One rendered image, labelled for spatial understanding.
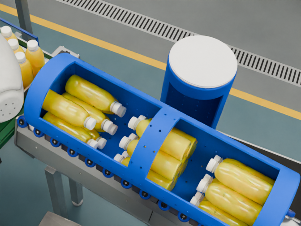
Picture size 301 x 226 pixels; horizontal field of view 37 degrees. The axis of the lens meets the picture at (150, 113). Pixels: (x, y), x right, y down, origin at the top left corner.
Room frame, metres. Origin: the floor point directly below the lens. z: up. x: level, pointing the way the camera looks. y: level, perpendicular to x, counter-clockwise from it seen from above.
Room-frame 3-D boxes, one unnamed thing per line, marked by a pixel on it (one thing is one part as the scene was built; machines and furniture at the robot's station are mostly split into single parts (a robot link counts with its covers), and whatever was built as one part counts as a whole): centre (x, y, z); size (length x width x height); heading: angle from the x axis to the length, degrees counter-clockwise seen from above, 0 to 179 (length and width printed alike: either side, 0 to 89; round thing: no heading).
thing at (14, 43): (1.11, 0.55, 1.09); 0.04 x 0.04 x 0.02
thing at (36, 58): (1.12, 0.48, 0.99); 0.07 x 0.07 x 0.19
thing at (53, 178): (0.87, 0.38, 0.31); 0.06 x 0.06 x 0.63; 67
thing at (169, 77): (1.24, -0.18, 0.59); 0.28 x 0.28 x 0.88
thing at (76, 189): (1.00, 0.33, 0.31); 0.06 x 0.06 x 0.63; 67
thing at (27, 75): (1.06, 0.51, 0.99); 0.07 x 0.07 x 0.19
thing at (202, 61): (1.24, -0.18, 1.03); 0.28 x 0.28 x 0.01
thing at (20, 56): (1.06, 0.51, 1.09); 0.04 x 0.04 x 0.02
